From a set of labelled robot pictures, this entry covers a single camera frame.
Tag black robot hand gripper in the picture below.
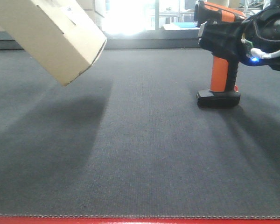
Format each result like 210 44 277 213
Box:
199 3 280 71

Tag orange black barcode scanner gun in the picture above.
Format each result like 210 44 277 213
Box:
194 0 246 108

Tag brown cardboard package box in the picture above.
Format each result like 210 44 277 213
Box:
0 0 107 86

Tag stacked background cardboard boxes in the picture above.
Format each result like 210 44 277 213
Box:
77 0 106 30

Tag dark grey fabric mat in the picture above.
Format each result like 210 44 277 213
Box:
0 49 280 218

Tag white barcode label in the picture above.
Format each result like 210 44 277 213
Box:
60 6 84 25

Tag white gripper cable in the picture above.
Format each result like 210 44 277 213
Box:
246 43 280 59

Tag red metal table frame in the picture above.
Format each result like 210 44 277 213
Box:
0 216 280 224

